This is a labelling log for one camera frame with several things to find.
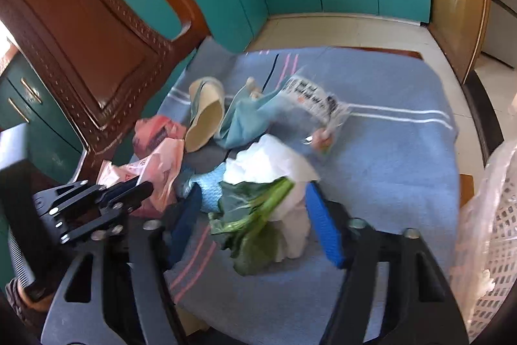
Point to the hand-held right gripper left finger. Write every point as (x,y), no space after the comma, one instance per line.
(183,225)

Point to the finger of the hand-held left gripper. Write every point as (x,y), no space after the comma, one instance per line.
(68,197)
(109,221)

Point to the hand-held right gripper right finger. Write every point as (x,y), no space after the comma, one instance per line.
(325,232)

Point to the light blue textured wrapper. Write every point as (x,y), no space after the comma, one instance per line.
(206,187)

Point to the pink plastic bag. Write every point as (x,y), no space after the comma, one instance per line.
(161,163)

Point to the white bag with green vegetable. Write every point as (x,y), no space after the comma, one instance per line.
(250,215)

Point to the crushed beige paper cup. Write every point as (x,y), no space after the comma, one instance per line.
(204,122)

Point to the light blue cloth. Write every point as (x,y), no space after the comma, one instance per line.
(246,118)

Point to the clear printed plastic wrapper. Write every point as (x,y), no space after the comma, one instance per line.
(311,94)

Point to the white plastic mesh basket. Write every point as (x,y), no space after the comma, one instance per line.
(496,248)

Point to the blue striped seat cushion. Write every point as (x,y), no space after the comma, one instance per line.
(383,167)

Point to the carved wooden chair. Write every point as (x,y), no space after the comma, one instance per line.
(80,25)

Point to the grey multi-door fridge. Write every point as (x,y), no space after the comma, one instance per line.
(503,25)

